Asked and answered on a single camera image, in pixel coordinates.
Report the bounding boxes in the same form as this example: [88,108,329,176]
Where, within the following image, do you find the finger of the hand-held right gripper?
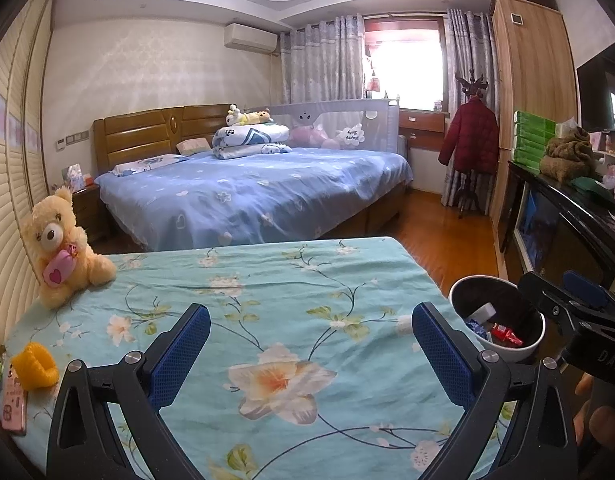
[562,270,614,312]
[517,271,615,335]

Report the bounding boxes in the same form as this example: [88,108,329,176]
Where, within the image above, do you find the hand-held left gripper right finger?
[411,302,581,480]

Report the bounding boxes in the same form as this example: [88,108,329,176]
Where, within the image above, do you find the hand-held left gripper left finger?
[46,303,212,480]

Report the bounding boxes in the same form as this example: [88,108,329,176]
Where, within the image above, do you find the white round bin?
[447,275,547,365]

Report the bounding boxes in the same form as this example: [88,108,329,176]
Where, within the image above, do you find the person's right hand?
[572,374,615,453]

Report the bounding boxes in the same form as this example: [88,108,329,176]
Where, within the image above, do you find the black glossy cabinet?
[497,160,615,301]

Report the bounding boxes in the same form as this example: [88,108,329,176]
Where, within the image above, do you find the dark green cloth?
[572,175,613,196]

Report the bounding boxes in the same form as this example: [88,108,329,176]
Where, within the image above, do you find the teal floral bed sheet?
[5,236,518,480]

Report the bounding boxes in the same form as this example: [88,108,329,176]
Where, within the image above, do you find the dark wooden coat rack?
[454,72,491,218]

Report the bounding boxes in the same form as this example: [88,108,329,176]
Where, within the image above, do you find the brown fluffy towel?
[540,127,601,183]

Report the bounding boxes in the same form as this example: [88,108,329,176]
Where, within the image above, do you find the white desk organizer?
[590,130,615,171]

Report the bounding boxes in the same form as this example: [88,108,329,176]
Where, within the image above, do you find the yellow foam fruit net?
[12,342,60,389]

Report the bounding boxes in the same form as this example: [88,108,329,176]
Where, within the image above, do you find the stack of green boxes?
[512,110,558,176]

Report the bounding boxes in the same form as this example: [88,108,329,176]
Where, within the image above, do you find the wooden nightstand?
[70,182,108,246]

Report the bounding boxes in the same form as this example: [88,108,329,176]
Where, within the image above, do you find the pink cased phone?
[2,360,28,436]

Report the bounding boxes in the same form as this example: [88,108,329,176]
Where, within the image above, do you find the beige teddy bear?
[24,186,117,310]

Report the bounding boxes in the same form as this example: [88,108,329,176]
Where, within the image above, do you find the blue floral bedspread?
[95,146,413,253]

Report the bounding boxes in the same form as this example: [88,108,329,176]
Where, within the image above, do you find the red padded jacket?
[438,96,501,173]

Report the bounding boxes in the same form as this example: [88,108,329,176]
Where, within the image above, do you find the blue print pillow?
[112,155,188,177]

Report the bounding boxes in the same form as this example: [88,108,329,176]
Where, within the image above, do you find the black flat television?
[575,40,615,131]

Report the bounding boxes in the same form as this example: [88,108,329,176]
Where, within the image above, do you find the beige pillow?
[176,136,213,157]

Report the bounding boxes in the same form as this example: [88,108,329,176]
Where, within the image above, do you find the wooden window desk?
[397,107,447,151]

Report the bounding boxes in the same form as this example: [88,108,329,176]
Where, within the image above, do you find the folded white blue blanket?
[211,125,293,160]

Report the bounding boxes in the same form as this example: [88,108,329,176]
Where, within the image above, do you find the wooden bed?
[92,104,413,253]

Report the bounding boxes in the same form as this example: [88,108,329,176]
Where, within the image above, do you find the tall wooden cabinet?
[487,0,578,226]

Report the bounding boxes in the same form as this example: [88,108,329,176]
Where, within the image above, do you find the cream louvered wardrobe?
[0,0,58,341]

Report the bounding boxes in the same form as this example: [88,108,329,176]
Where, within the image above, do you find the yellow white plush toy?
[225,104,274,127]

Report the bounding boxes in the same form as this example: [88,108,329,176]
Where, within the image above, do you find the pink plush toy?
[289,126,338,150]

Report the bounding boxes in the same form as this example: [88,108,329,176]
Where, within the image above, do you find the grey patterned curtain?
[442,7,501,208]
[279,14,367,106]

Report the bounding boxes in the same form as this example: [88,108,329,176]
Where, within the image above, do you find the bright window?
[365,15,448,111]

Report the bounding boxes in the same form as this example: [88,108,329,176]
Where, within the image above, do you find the white air conditioner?
[225,23,279,53]

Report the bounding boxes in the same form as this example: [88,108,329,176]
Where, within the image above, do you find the wall switch panel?
[56,130,91,150]

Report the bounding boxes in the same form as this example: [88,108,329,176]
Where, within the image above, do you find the grey bed guard rail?
[265,99,401,150]

